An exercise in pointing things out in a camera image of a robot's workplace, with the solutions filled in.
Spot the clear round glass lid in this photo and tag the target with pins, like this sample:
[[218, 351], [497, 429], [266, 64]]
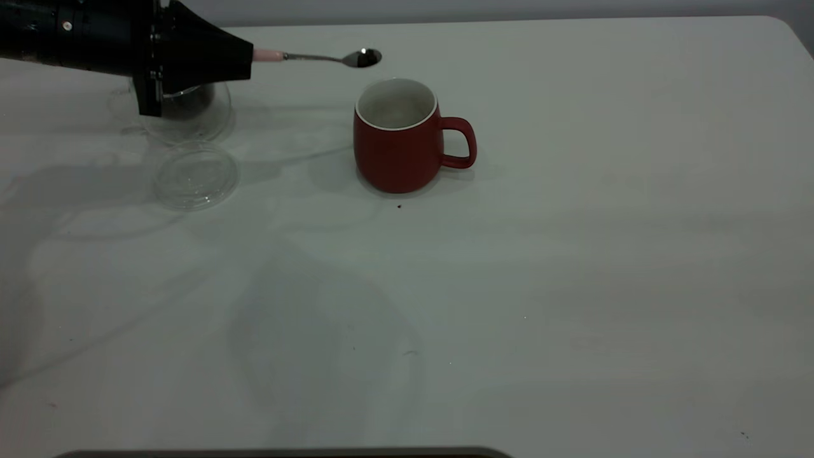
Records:
[[194, 181]]

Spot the dark coffee beans pile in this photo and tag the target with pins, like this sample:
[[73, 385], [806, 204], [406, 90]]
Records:
[[191, 105]]

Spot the red ceramic mug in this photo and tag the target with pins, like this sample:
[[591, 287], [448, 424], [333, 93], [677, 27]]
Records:
[[394, 159]]

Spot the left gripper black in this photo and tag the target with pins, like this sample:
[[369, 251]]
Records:
[[82, 32]]

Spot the clear double-wall glass cup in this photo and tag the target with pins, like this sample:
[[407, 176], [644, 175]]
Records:
[[197, 127]]

